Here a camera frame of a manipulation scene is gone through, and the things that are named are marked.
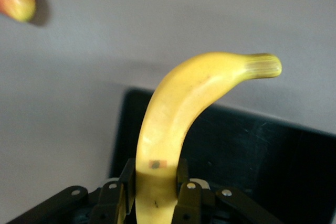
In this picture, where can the black plastic box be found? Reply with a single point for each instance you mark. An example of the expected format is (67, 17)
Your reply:
(236, 150)

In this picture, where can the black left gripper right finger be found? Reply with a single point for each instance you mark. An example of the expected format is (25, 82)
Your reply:
(187, 197)

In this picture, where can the yellow banana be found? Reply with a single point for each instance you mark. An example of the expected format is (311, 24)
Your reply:
(173, 108)

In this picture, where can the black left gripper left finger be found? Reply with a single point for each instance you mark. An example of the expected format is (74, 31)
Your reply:
(123, 187)

